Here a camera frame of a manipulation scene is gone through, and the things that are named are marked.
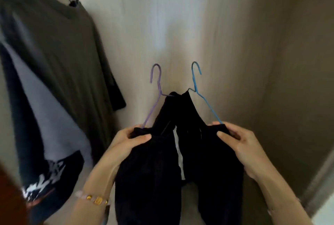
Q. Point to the olive grey t-shirt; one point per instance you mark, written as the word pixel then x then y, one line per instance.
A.
pixel 60 50

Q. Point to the person's right thumb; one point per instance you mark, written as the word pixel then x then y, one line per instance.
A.
pixel 225 138

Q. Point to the plain black garment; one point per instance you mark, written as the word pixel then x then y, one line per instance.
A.
pixel 211 170

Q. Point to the person's left forearm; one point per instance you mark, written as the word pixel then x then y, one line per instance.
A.
pixel 91 193

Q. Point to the person's right forearm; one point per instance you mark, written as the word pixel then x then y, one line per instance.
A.
pixel 281 201

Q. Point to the beige wardrobe frame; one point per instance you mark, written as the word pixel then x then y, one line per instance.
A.
pixel 321 180

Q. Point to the black and grey graphic t-shirt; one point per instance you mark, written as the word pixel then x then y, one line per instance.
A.
pixel 39 118

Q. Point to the person's right hand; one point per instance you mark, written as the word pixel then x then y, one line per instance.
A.
pixel 248 151

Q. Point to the person's left thumb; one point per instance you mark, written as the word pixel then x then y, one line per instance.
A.
pixel 141 138

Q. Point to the person's left hand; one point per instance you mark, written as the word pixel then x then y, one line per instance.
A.
pixel 118 146

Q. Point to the black garment with white stripe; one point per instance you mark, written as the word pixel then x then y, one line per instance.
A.
pixel 148 175

